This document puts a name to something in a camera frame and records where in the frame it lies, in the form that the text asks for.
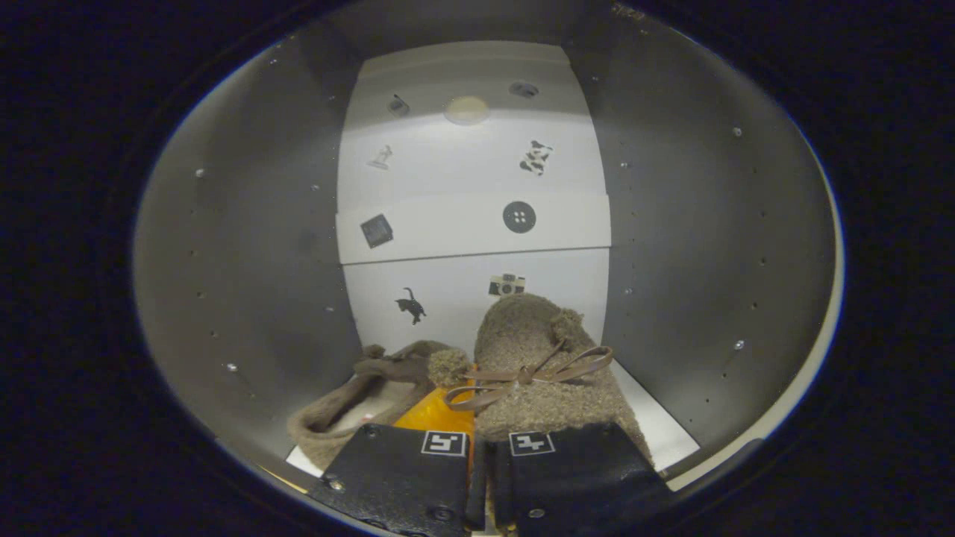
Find brown fuzzy slipper shoe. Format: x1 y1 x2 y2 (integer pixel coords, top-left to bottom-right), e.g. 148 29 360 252
287 341 472 472
444 293 654 467

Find grey shoe cabinet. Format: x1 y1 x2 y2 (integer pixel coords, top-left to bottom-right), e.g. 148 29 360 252
134 0 845 523

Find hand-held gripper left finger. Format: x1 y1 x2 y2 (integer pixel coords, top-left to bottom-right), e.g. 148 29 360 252
308 386 476 536

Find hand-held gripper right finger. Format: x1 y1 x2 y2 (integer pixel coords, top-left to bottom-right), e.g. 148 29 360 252
485 422 674 536

